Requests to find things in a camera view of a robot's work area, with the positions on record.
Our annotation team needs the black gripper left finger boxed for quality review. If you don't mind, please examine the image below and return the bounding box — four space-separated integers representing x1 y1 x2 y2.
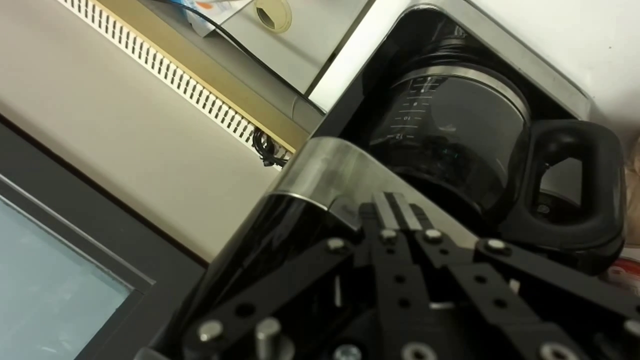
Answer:
180 192 429 360

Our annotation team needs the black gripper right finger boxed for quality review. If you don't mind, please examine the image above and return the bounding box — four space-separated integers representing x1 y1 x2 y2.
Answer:
389 192 640 360

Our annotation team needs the black silver coffeemaker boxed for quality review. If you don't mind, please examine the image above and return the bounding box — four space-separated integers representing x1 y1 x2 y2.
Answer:
150 0 640 360

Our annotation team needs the black framed monitor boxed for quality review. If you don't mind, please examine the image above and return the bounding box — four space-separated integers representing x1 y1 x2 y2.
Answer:
0 116 206 360

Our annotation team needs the white perforated strip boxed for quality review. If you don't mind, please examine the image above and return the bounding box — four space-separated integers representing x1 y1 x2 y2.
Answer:
56 0 260 146

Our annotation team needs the beige tape roll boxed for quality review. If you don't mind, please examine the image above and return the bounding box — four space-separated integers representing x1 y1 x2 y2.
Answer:
251 0 296 36

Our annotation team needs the white blue paper packet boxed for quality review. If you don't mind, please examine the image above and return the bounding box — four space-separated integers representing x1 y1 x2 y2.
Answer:
169 0 254 39

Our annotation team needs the black cable bundle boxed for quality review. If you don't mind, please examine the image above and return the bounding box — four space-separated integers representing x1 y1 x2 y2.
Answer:
251 127 293 170

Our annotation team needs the glass carafe black handle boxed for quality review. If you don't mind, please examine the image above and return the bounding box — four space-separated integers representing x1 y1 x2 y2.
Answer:
367 62 628 272

